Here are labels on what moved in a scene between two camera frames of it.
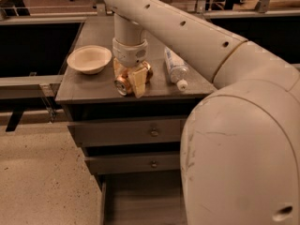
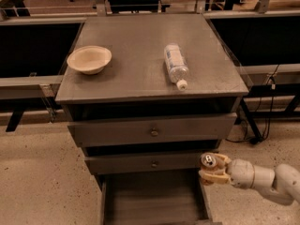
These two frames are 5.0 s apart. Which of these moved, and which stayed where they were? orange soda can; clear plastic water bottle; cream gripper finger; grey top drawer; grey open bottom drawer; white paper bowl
Moved: cream gripper finger; orange soda can
Stayed: grey top drawer; white paper bowl; grey open bottom drawer; clear plastic water bottle
